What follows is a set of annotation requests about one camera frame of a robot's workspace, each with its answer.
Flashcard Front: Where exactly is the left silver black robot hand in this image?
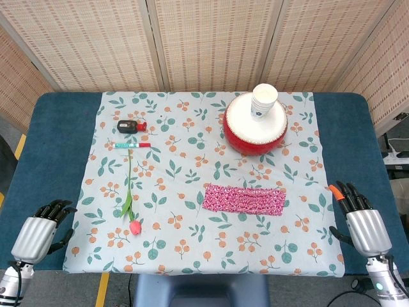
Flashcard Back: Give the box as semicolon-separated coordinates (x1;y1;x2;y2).
11;200;78;265

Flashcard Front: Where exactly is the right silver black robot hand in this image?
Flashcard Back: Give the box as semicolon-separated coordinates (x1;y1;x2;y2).
328;180;393;258

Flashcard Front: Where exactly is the pink crochet hair band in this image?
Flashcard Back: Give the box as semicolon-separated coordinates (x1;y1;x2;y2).
202;183;287;217

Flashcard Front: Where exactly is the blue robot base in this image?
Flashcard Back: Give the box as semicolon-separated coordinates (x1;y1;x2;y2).
133;274;270;307

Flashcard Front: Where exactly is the white plastic device base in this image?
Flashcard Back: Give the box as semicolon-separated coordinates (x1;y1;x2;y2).
382;150;409;166

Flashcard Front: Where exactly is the blue felt table cover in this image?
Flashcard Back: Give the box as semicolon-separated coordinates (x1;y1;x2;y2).
0;91;401;276

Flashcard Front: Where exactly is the artificial red tulip flower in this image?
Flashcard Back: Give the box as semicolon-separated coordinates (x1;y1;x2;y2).
120;148;143;237

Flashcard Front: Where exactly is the red drum with white skin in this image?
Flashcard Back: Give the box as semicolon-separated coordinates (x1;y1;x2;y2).
222;91;289;157

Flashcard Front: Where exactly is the woven bamboo screen panel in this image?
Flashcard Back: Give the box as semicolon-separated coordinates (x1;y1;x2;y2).
146;0;285;93
0;0;160;93
0;24;54;135
334;0;409;137
260;0;400;93

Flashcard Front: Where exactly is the stack of white paper cups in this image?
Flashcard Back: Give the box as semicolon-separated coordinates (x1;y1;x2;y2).
251;83;279;122

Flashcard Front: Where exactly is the floral print tablecloth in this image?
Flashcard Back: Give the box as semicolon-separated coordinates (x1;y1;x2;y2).
62;91;345;278

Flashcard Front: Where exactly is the black action camera red mount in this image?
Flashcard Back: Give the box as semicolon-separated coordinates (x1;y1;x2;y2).
116;120;148;134

